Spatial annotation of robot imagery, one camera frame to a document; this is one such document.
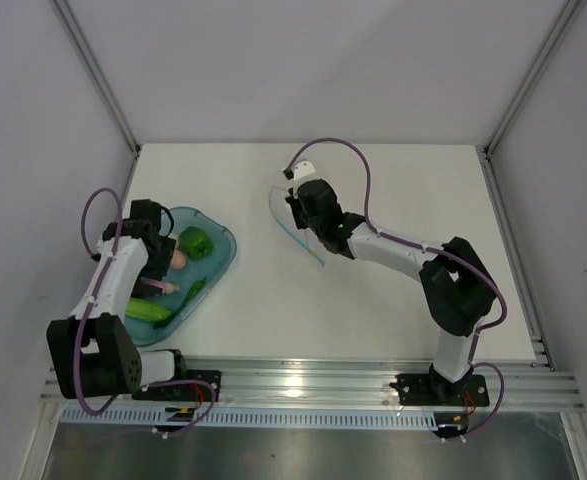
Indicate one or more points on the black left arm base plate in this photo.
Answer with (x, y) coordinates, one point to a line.
(193, 386)

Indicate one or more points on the green bell pepper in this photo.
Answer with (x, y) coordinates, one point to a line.
(195, 243)

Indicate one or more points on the teal plastic tray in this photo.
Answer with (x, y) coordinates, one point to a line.
(212, 268)

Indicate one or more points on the clear zip top bag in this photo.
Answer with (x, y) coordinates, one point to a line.
(283, 217)

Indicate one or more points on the green cucumber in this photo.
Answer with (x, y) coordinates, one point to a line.
(147, 311)

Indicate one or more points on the right aluminium frame post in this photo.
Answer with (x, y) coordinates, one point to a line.
(544, 54)

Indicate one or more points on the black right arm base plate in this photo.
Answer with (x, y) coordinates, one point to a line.
(418, 389)

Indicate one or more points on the pink egg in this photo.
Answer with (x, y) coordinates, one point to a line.
(178, 260)

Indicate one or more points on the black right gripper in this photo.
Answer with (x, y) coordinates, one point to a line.
(296, 203)

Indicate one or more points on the left aluminium frame post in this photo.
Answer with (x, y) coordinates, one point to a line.
(87, 57)

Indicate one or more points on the aluminium frame post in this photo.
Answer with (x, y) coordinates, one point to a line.
(544, 54)
(87, 57)

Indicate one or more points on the white slotted cable duct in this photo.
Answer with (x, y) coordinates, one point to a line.
(258, 418)

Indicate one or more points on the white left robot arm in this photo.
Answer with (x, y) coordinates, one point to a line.
(93, 355)

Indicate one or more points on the green chili pepper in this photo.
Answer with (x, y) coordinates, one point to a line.
(194, 289)

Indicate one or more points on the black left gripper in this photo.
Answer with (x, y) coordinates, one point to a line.
(167, 247)

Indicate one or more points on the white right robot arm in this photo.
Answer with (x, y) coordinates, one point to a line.
(458, 289)

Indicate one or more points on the aluminium table edge rail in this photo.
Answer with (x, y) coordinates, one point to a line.
(328, 384)

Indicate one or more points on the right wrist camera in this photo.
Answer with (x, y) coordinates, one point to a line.
(300, 171)

